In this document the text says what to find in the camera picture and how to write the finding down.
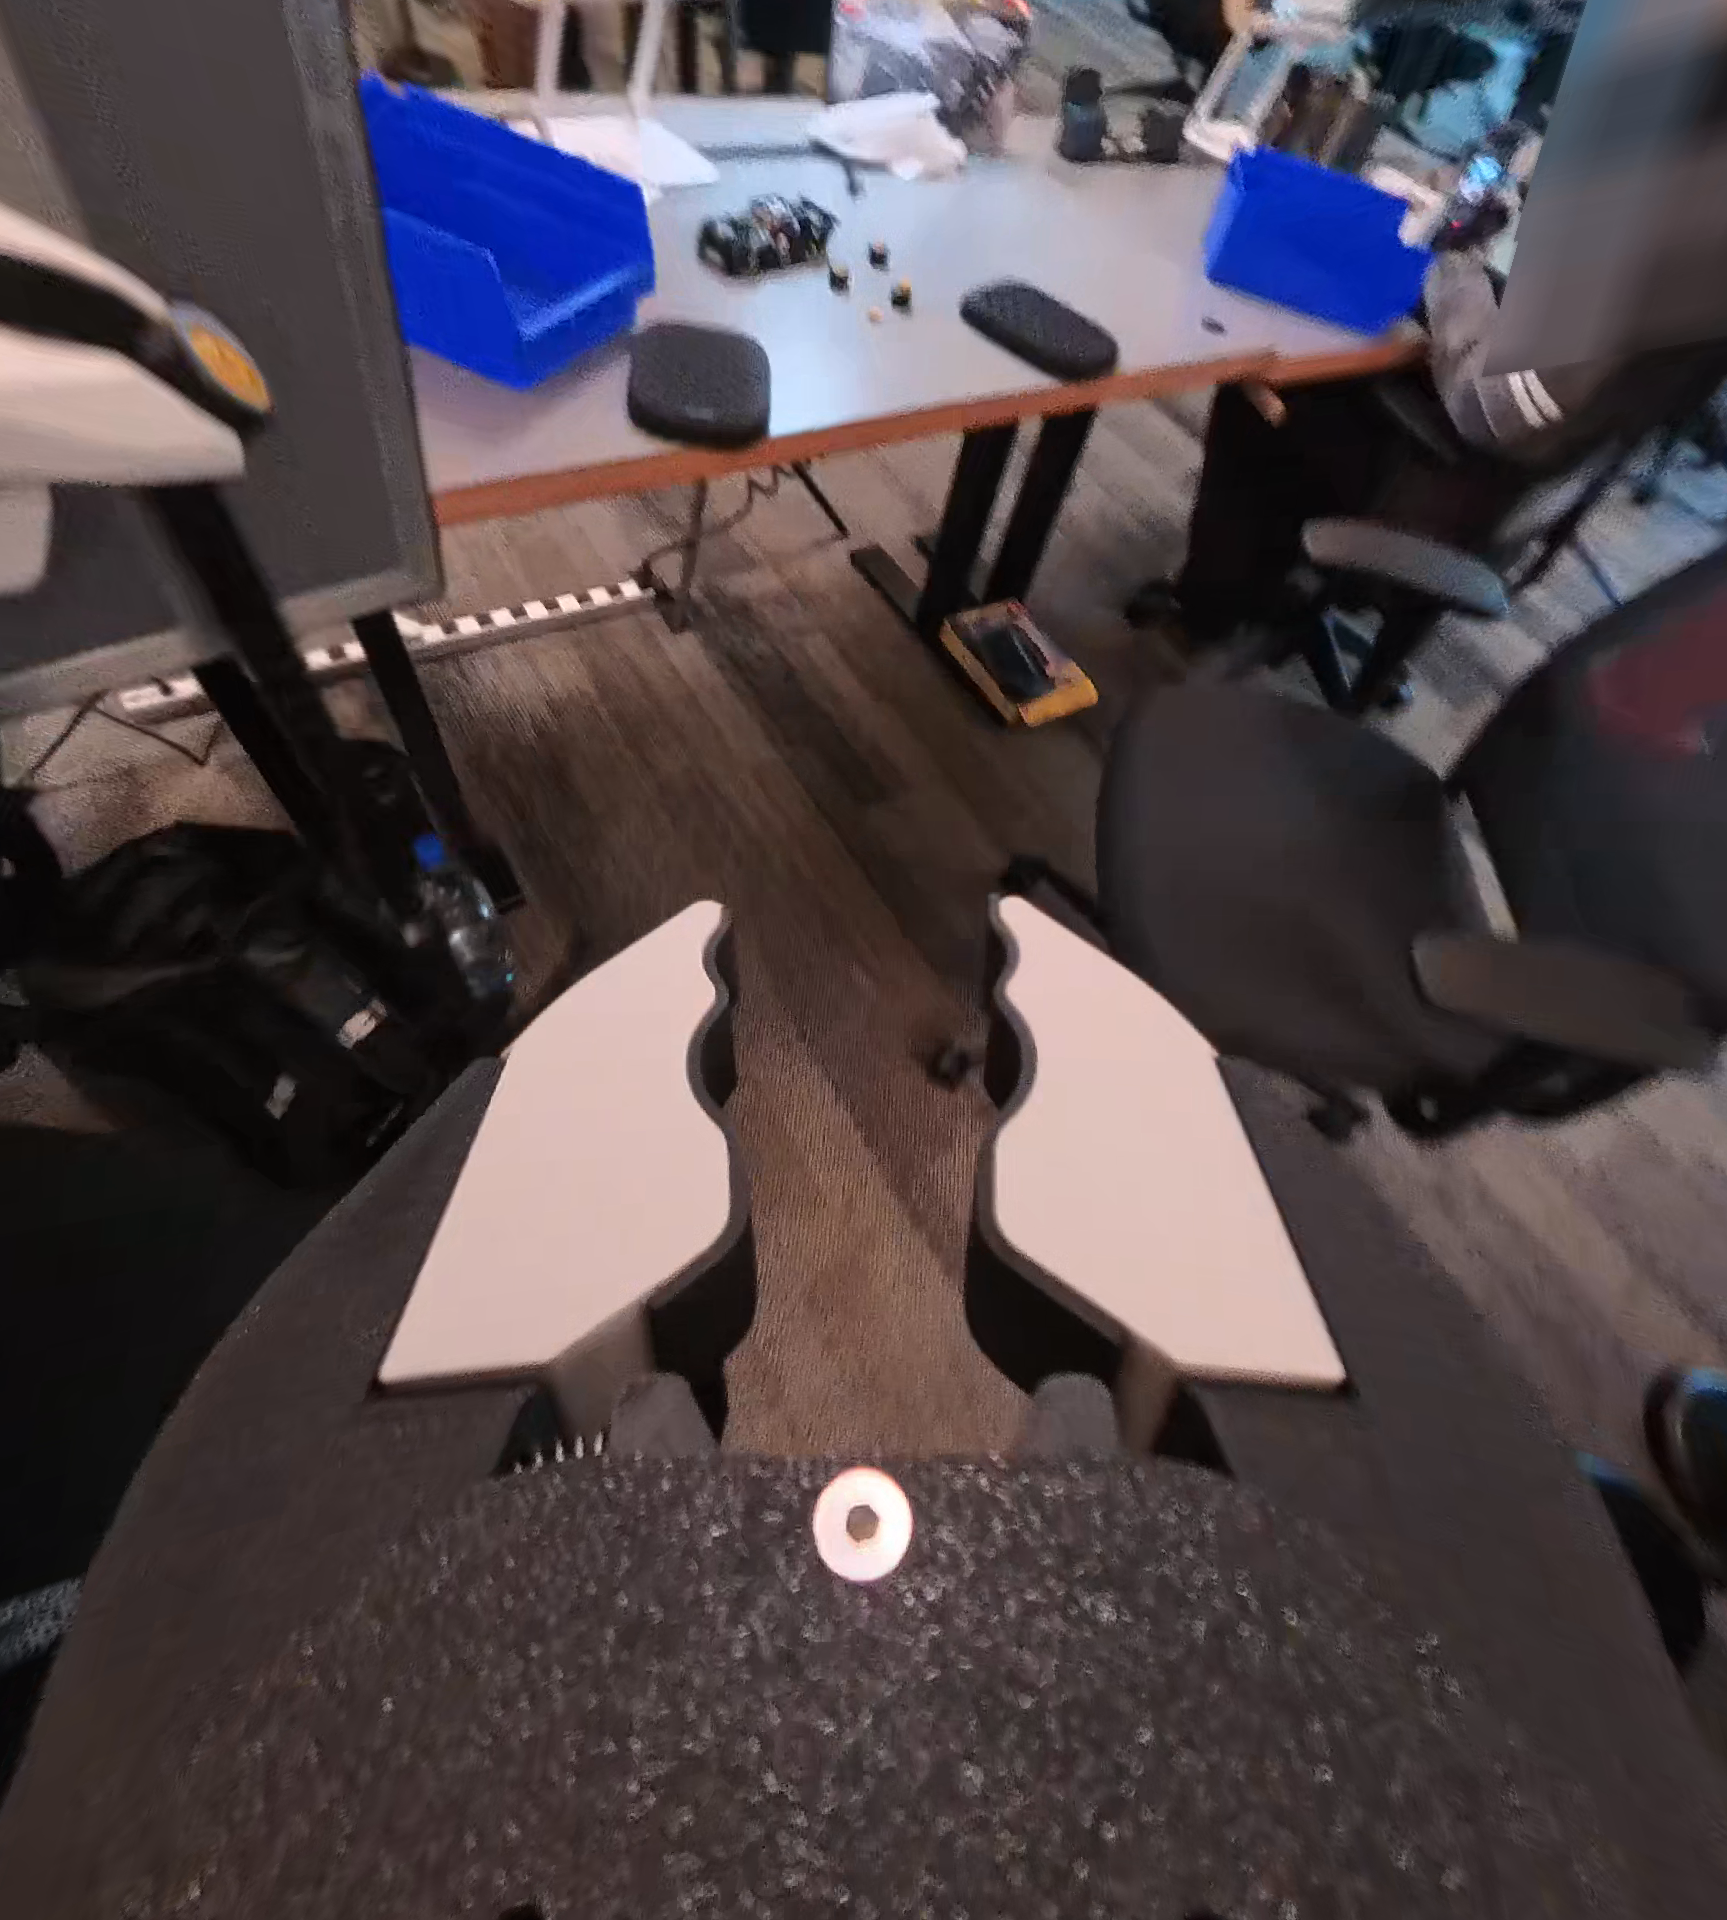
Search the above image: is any dark panel light stand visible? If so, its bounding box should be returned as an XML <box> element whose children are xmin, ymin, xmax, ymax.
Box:
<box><xmin>0</xmin><ymin>0</ymin><xmax>520</xmax><ymax>903</ymax></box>

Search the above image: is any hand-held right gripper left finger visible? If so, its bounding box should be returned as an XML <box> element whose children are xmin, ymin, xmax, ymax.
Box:
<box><xmin>378</xmin><ymin>900</ymin><xmax>754</xmax><ymax>1467</ymax></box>

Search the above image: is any black backpack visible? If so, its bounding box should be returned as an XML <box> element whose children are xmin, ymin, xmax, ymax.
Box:
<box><xmin>24</xmin><ymin>750</ymin><xmax>520</xmax><ymax>1172</ymax></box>

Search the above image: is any white power strip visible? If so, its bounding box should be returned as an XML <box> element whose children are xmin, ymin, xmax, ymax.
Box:
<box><xmin>114</xmin><ymin>577</ymin><xmax>656</xmax><ymax>722</ymax></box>

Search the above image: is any grey office chair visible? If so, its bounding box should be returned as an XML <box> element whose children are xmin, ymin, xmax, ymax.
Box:
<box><xmin>999</xmin><ymin>497</ymin><xmax>1727</xmax><ymax>1142</ymax></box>

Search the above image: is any grey work table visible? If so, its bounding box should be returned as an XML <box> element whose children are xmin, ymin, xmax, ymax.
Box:
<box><xmin>354</xmin><ymin>90</ymin><xmax>1435</xmax><ymax>649</ymax></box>

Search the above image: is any yellow black device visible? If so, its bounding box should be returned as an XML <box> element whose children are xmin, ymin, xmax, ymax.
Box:
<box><xmin>939</xmin><ymin>600</ymin><xmax>1099</xmax><ymax>732</ymax></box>

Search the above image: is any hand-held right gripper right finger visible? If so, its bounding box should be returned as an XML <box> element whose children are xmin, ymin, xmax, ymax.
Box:
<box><xmin>969</xmin><ymin>895</ymin><xmax>1351</xmax><ymax>1458</ymax></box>

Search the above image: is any black lego car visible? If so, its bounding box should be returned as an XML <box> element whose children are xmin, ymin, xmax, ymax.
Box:
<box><xmin>700</xmin><ymin>197</ymin><xmax>841</xmax><ymax>282</ymax></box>

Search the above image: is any plastic water bottle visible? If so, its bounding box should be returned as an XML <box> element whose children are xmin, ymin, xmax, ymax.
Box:
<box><xmin>400</xmin><ymin>835</ymin><xmax>520</xmax><ymax>1022</ymax></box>

